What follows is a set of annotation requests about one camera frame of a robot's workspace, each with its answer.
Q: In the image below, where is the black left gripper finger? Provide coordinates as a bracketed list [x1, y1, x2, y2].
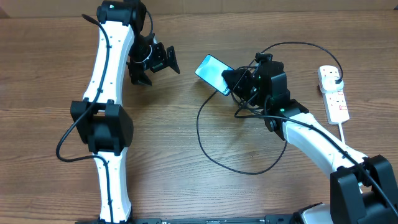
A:
[166, 46, 180, 74]
[126, 62, 152, 86]

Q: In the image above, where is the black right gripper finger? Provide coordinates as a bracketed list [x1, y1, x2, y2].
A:
[221, 68, 249, 89]
[229, 83, 249, 101]

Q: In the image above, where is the blue Samsung Galaxy smartphone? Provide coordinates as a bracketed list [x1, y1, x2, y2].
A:
[195, 54, 233, 96]

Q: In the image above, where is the black USB charging cable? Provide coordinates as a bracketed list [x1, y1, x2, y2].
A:
[196, 42, 344, 175]

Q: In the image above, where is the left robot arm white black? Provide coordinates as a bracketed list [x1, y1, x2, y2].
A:
[70, 1, 180, 223]

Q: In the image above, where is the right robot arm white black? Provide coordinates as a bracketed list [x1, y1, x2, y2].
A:
[222, 61, 397, 223]

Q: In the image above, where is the white charger plug adapter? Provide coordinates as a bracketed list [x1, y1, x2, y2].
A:
[320, 77, 344, 94]

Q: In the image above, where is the white power strip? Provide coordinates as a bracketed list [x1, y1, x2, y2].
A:
[318, 65, 349, 124]

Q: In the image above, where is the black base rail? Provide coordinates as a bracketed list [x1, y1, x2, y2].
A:
[74, 213, 299, 224]

